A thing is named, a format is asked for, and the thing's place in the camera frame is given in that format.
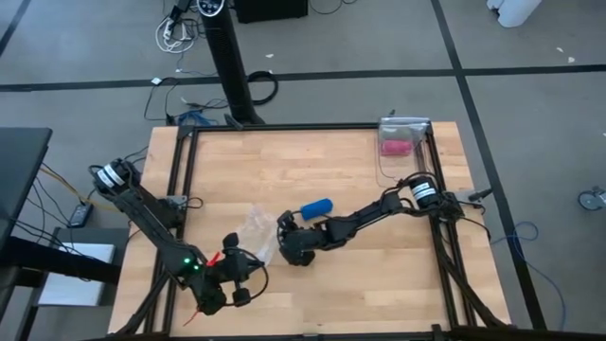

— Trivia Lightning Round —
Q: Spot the clear plastic bag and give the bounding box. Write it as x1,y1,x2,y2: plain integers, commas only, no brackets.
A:
235,205,279,267

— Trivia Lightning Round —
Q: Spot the white cable bundle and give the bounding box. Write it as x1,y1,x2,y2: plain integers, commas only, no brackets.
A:
154,16,198,54

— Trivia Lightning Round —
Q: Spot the black aluminium table frame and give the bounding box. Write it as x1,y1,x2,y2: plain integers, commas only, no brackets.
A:
108,121,515,341

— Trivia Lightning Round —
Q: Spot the black desk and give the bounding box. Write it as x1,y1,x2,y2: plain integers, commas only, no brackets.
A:
0,126,122,285

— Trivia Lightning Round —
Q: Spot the thin black floor cable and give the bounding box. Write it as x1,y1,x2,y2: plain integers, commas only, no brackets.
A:
143,78,181,125

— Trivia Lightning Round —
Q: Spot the pink bandage roll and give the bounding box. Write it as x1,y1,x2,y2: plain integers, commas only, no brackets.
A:
381,138,415,157

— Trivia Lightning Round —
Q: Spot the black box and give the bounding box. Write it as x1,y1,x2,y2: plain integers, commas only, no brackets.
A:
234,0,309,24

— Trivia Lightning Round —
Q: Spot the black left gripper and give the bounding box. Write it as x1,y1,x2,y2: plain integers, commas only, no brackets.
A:
215,231,265,308

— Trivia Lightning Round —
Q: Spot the black power adapter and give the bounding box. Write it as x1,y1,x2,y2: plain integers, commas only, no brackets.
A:
68,203,95,228

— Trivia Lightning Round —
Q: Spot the yellow cable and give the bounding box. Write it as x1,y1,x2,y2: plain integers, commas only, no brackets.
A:
40,165,119,214

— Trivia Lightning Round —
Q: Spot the black coiled cable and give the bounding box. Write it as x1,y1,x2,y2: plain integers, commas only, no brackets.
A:
245,70,279,106

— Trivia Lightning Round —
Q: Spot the black tower fan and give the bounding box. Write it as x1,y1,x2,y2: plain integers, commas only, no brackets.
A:
196,0,265,127

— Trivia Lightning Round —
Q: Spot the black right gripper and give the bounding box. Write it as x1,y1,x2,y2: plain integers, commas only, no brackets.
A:
276,210,317,267

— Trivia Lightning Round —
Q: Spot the white plastic object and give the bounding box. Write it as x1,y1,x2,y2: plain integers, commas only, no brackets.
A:
486,0,544,28

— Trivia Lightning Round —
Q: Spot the black left wrist cable loop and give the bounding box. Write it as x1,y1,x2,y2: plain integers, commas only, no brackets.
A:
245,260,270,302

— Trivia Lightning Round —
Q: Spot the zip bag with bandages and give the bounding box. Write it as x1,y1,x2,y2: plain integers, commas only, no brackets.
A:
377,117,432,184

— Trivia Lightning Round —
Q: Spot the blue cable bundle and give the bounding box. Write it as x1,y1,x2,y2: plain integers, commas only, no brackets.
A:
177,109,219,128

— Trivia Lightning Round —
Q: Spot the long blue floor cable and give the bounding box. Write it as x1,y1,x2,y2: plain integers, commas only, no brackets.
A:
490,221,568,332

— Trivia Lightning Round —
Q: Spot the grey caster wheel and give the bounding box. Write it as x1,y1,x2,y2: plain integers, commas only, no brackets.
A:
577,186,606,212

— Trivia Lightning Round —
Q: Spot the blue elastic bandage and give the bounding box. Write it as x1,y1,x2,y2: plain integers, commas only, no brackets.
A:
300,197,334,222

